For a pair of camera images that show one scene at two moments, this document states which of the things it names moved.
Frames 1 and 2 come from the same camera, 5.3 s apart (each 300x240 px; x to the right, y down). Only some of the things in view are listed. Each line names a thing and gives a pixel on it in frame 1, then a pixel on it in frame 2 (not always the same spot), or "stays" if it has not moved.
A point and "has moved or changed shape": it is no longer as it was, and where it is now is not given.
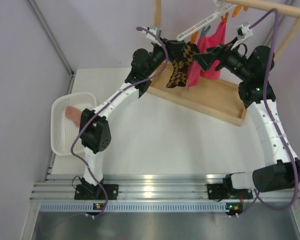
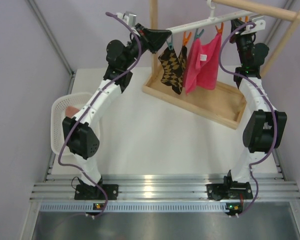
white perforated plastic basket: x=64 y=131 stays
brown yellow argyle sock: x=180 y=67 has moved or changed shape
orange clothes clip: x=194 y=37 → x=185 y=39
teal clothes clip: x=204 y=31 → x=197 y=36
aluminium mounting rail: x=149 y=186 stays
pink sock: x=74 y=114 stays
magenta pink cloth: x=216 y=37 has moved or changed shape
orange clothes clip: x=237 y=8 → x=246 y=18
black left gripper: x=172 y=48 → x=153 y=38
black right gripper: x=205 y=59 → x=235 y=24
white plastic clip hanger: x=222 y=10 → x=258 y=20
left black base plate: x=95 y=192 stays
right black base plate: x=222 y=191 stays
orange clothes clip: x=224 y=20 → x=220 y=30
